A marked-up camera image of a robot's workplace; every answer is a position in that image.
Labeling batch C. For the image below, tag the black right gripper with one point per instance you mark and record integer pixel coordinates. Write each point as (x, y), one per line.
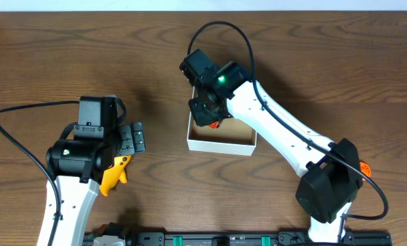
(201, 111)

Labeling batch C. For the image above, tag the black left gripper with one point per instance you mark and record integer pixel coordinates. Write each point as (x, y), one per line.
(122, 143)

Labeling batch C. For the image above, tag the red toy car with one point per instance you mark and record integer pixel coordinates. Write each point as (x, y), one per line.
(215, 124)

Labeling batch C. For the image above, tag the orange ridged disc toy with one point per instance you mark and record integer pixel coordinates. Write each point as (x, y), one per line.
(365, 169)

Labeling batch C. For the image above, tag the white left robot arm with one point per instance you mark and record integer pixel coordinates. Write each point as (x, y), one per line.
(82, 168)

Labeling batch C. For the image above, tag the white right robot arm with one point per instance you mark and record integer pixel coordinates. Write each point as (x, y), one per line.
(330, 173)

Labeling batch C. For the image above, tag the white cardboard box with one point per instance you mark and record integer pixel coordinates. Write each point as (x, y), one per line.
(232, 137)

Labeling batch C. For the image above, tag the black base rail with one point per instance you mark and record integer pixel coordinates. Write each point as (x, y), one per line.
(114, 234)

